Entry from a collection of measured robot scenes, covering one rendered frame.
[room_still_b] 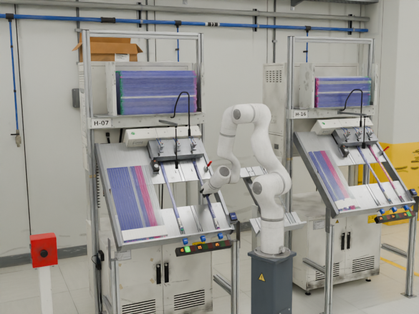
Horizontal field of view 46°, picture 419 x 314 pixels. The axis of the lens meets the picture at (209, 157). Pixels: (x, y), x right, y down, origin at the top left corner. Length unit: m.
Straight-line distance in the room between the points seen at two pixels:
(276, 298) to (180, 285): 0.86
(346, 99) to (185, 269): 1.71
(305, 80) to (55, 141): 2.21
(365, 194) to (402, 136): 2.18
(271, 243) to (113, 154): 1.13
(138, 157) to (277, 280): 1.15
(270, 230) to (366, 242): 1.60
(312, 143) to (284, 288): 1.36
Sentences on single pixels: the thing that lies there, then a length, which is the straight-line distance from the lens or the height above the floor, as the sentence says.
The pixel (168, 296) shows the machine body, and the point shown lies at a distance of 3.31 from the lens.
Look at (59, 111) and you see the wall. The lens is 4.54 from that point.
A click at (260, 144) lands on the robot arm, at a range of 2.54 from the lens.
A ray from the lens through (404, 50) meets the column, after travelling 5.68.
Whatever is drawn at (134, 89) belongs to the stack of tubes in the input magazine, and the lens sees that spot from 3.11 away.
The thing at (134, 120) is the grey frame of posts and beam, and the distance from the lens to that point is 3.14.
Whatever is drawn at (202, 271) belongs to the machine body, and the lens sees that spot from 3.35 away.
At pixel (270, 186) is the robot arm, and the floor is 1.08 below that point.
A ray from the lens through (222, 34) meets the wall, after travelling 5.02.
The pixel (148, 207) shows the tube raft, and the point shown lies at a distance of 2.90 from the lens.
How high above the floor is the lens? 1.60
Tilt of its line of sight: 9 degrees down
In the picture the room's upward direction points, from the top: 1 degrees counter-clockwise
